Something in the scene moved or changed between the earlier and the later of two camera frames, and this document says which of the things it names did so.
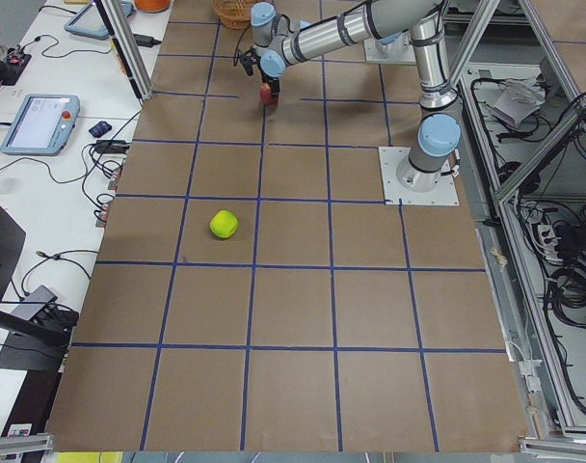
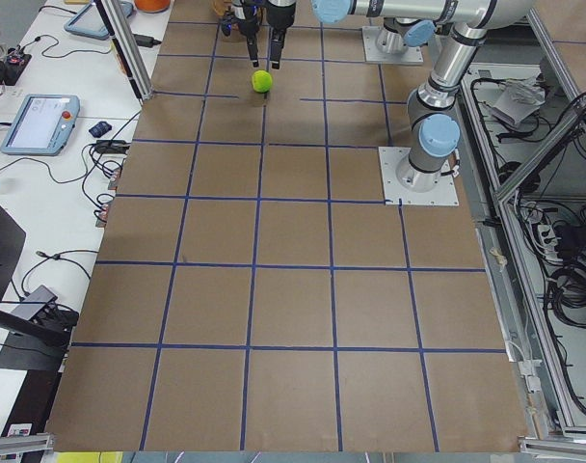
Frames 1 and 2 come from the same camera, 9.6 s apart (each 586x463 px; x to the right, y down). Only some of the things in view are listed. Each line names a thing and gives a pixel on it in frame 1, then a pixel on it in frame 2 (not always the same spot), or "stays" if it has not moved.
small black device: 100,128 stays
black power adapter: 145,40 stays
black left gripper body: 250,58 -> 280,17
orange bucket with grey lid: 152,6 stays
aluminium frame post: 119,33 stays
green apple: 224,224 -> 261,81
